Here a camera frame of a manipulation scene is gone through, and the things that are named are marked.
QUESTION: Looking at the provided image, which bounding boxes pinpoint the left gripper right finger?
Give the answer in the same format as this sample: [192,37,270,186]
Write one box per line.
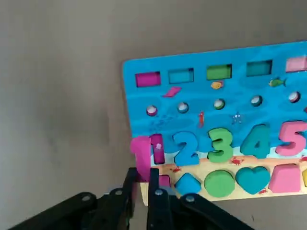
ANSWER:
[146,167,255,230]

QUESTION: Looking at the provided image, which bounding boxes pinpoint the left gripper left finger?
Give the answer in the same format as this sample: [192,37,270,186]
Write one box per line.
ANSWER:
[9,167,139,230]

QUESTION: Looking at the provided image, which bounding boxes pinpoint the pink rectangle piece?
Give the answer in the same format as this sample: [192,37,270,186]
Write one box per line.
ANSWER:
[158,174,171,190]

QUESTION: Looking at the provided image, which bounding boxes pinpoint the pink number one piece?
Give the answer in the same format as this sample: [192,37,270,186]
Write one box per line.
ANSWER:
[130,136,152,183]

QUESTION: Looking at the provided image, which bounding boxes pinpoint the blue wooden toy board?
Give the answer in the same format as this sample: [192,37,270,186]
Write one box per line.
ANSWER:
[121,41,307,207]

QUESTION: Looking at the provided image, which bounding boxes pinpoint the blue diamond piece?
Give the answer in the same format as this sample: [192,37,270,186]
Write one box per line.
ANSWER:
[174,172,201,196]

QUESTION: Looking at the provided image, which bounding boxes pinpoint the green circle piece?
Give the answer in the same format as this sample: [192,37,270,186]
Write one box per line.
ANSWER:
[203,169,236,198]

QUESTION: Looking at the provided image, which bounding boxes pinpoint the blue number two piece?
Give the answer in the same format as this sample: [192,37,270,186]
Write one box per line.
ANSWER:
[171,130,200,166]

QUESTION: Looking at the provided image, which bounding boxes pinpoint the green number three piece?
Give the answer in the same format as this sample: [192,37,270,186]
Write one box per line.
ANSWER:
[206,127,235,164]

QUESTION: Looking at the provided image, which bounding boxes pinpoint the teal heart piece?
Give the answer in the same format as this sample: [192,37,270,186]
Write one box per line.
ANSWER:
[235,166,271,195]

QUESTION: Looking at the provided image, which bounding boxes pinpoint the teal number four piece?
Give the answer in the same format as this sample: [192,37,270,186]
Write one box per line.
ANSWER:
[240,124,272,159]

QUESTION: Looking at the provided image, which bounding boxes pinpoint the pink trapezoid piece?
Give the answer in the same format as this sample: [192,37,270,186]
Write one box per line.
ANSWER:
[268,163,303,193]

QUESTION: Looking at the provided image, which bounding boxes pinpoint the small magenta block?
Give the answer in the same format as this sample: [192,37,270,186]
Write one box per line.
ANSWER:
[135,71,161,88]

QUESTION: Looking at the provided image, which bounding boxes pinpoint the small cyan block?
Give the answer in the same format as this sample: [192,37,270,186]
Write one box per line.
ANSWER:
[168,68,194,84]

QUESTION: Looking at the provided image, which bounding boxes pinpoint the pink number five piece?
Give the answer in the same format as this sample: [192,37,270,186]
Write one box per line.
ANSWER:
[274,121,307,156]

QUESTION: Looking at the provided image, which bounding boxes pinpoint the small green block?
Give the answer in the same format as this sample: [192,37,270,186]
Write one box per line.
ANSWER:
[206,63,233,80]

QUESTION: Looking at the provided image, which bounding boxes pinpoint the small teal block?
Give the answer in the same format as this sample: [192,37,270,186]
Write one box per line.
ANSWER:
[246,59,273,77]

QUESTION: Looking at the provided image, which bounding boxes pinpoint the small pink block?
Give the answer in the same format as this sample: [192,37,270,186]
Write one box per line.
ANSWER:
[285,56,307,72]

